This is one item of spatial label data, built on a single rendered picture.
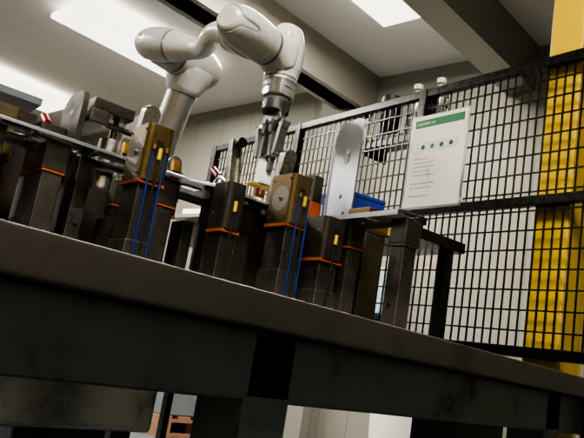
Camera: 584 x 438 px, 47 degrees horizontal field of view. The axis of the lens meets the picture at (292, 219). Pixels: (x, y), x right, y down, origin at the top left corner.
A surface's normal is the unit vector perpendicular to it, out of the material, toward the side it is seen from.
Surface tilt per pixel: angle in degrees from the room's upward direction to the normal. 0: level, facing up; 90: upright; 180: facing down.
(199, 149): 90
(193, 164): 90
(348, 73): 90
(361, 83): 90
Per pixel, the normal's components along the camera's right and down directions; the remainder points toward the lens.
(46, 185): 0.62, -0.06
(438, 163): -0.76, -0.25
